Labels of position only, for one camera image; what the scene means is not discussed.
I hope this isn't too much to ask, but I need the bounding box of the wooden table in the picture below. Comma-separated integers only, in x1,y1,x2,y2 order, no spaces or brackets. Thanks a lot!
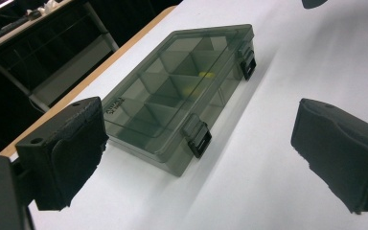
0,4,178,159

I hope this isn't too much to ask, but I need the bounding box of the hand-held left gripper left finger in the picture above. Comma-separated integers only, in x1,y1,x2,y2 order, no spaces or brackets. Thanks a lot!
14,96,110,212

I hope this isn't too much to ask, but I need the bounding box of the grey transparent compartment box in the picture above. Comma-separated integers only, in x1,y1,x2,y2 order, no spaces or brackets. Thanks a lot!
102,23,257,177

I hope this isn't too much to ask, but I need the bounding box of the grey metal stand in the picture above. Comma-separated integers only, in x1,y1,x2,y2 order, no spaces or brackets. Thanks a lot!
0,3,120,113

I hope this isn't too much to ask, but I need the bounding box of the white board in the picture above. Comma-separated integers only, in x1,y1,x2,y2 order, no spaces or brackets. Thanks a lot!
9,0,368,230

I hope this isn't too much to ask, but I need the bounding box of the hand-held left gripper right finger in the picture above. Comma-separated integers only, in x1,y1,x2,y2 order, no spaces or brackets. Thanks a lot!
290,98,368,215

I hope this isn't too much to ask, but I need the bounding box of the dark background desk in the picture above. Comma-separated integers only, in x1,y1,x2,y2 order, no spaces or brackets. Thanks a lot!
0,0,78,49

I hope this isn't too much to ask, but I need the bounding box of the small yellow block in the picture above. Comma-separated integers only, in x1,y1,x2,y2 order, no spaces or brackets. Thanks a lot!
198,70,217,80

